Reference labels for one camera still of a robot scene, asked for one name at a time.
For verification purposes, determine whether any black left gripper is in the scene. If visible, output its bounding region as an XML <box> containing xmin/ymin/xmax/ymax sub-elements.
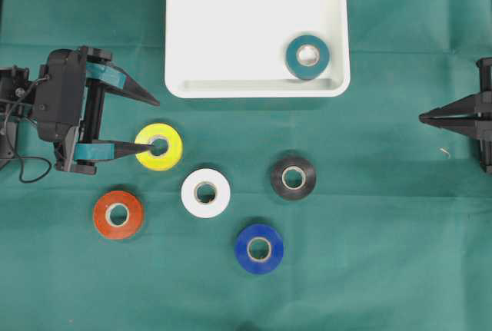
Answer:
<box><xmin>54</xmin><ymin>62</ymin><xmax>160</xmax><ymax>174</ymax></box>

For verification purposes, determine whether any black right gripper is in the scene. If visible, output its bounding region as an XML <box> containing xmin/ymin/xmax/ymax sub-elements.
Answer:
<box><xmin>417</xmin><ymin>57</ymin><xmax>492</xmax><ymax>174</ymax></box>

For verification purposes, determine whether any yellow tape roll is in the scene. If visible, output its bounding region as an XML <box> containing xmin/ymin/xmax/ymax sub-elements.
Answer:
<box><xmin>135</xmin><ymin>123</ymin><xmax>183</xmax><ymax>171</ymax></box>

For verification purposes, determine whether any red tape roll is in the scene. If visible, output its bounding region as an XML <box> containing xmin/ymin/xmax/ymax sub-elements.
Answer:
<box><xmin>93</xmin><ymin>190</ymin><xmax>145</xmax><ymax>240</ymax></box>

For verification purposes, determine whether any teal tape roll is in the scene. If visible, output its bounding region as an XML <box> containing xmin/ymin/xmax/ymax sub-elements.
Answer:
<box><xmin>285</xmin><ymin>35</ymin><xmax>330</xmax><ymax>81</ymax></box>

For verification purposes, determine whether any blue tape roll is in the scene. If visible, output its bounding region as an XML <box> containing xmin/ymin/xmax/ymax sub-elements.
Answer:
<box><xmin>234</xmin><ymin>223</ymin><xmax>284</xmax><ymax>275</ymax></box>

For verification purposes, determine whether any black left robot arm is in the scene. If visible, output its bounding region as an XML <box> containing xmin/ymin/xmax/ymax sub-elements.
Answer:
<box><xmin>1</xmin><ymin>46</ymin><xmax>159</xmax><ymax>175</ymax></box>

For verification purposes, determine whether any white tape roll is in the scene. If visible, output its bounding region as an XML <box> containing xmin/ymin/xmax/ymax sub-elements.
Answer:
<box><xmin>181</xmin><ymin>168</ymin><xmax>231</xmax><ymax>218</ymax></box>

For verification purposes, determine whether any white plastic case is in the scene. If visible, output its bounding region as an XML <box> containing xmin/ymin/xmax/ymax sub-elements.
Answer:
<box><xmin>164</xmin><ymin>0</ymin><xmax>351</xmax><ymax>98</ymax></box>

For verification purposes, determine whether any black tape roll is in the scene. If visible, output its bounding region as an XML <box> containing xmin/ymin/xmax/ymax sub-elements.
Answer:
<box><xmin>270</xmin><ymin>156</ymin><xmax>317</xmax><ymax>200</ymax></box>

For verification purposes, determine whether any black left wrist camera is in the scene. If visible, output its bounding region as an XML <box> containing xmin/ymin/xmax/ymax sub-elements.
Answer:
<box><xmin>33</xmin><ymin>48</ymin><xmax>87</xmax><ymax>142</ymax></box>

